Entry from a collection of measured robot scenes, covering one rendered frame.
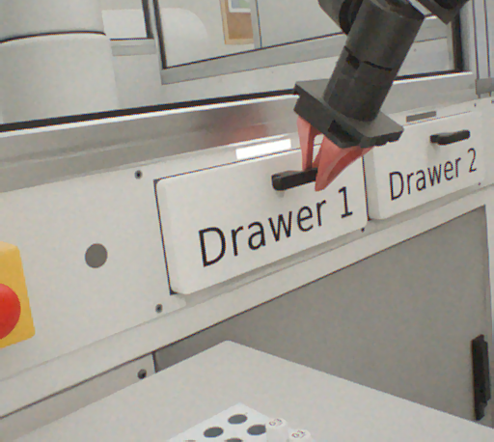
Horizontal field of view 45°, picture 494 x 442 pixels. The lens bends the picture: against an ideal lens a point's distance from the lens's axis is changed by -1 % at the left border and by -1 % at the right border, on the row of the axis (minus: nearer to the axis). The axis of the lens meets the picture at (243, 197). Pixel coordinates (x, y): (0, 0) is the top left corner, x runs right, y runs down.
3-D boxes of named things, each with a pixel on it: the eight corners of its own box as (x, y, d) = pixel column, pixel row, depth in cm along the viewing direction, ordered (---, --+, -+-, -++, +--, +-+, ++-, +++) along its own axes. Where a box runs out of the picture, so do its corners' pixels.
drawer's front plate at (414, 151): (485, 179, 95) (481, 111, 94) (379, 221, 77) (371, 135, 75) (475, 179, 97) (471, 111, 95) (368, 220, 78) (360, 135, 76)
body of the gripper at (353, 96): (327, 93, 65) (355, 29, 61) (398, 145, 60) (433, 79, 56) (287, 97, 61) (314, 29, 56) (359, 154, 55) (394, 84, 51)
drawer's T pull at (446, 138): (471, 138, 84) (470, 128, 84) (444, 146, 80) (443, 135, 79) (448, 139, 87) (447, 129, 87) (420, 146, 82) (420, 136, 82)
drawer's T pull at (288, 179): (328, 178, 64) (327, 165, 64) (280, 192, 59) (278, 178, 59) (303, 178, 67) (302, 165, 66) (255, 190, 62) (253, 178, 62)
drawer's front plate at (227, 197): (368, 225, 75) (360, 137, 73) (181, 296, 56) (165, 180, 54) (356, 224, 76) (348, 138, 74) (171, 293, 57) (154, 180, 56)
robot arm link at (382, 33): (388, 0, 50) (442, 13, 52) (354, -29, 55) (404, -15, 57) (355, 73, 53) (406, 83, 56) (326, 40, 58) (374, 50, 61)
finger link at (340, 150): (308, 159, 69) (340, 87, 64) (353, 196, 65) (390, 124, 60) (266, 168, 64) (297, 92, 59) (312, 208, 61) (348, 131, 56)
